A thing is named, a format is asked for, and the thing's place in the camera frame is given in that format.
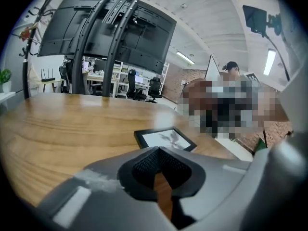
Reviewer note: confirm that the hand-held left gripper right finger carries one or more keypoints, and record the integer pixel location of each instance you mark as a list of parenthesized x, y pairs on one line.
[(216, 191)]

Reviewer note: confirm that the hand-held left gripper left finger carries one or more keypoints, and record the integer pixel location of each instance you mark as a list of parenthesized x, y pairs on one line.
[(96, 201)]

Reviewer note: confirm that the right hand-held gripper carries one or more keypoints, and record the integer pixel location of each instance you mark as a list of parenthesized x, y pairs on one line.
[(251, 78)]

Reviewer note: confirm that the black picture frame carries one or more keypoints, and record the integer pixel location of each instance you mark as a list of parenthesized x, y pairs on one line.
[(166, 139)]

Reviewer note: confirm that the long ceiling light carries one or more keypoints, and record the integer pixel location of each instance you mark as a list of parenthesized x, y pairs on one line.
[(185, 57), (269, 61)]

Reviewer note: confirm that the person's upper body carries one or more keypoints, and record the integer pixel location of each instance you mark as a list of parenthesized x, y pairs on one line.
[(228, 105)]

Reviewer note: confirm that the white triangular board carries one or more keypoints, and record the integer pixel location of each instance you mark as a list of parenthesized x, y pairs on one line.
[(213, 68)]

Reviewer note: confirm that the white shelf unit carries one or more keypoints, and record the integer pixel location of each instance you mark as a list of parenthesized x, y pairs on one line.
[(123, 78), (165, 78)]

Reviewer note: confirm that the black office chair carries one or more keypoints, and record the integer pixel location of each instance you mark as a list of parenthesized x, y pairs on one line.
[(133, 85), (65, 78), (155, 88)]

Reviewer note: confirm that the white smoke detector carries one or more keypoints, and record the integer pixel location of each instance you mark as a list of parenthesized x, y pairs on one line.
[(184, 6)]

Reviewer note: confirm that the white office desk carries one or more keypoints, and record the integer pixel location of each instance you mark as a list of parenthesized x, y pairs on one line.
[(98, 79)]

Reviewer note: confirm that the large black television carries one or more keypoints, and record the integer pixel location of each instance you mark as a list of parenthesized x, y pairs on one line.
[(134, 32)]

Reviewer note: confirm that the small wooden side table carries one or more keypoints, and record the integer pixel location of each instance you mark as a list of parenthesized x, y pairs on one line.
[(51, 83)]

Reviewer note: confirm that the black wifi router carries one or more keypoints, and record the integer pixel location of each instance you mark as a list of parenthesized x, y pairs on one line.
[(47, 78)]

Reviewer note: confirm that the black television stand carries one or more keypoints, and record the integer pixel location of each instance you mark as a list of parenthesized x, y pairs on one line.
[(81, 56)]

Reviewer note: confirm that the potted green plant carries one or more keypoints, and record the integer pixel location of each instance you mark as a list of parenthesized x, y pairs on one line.
[(5, 79)]

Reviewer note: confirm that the black coat rack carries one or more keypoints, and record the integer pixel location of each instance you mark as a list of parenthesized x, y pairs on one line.
[(26, 56)]

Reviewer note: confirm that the black mounted camera box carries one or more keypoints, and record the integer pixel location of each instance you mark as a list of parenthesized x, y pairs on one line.
[(255, 19)]

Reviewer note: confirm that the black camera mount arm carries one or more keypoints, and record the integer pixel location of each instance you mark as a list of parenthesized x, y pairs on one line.
[(274, 23)]

